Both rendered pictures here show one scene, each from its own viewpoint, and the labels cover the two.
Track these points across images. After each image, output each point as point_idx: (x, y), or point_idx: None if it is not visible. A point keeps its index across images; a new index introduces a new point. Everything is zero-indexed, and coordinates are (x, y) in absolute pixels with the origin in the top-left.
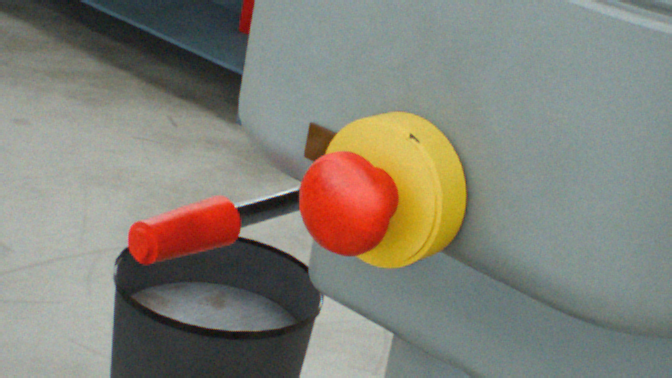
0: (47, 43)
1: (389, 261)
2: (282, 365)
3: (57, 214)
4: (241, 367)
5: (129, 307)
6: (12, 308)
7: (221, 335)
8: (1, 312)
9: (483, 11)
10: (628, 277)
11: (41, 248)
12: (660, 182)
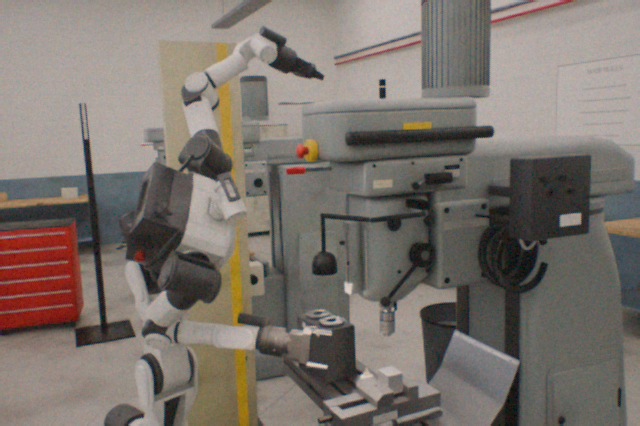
0: None
1: (309, 159)
2: None
3: None
4: None
5: (423, 321)
6: (406, 349)
7: (452, 327)
8: (402, 350)
9: (315, 121)
10: (331, 150)
11: (421, 332)
12: (331, 135)
